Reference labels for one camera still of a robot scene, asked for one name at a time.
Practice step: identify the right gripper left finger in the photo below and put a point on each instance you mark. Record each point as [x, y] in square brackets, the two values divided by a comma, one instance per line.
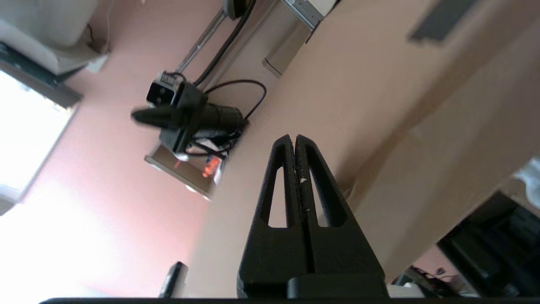
[278, 257]

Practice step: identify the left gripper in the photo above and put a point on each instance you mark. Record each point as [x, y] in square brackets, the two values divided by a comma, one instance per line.
[185, 118]

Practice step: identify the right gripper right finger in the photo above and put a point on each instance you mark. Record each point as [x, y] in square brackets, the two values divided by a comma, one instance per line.
[346, 257]

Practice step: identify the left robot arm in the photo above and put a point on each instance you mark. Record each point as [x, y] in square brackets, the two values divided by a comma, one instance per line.
[223, 118]

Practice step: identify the grey power supply unit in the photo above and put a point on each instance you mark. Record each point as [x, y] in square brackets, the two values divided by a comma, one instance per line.
[185, 173]

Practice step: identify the silver metal pole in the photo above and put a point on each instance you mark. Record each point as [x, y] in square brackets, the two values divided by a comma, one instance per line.
[202, 40]

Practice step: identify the white cushioned furniture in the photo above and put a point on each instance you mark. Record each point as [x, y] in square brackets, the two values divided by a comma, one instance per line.
[46, 29]

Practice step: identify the grey ribbed appliance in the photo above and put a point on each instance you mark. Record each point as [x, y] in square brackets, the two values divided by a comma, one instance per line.
[291, 33]

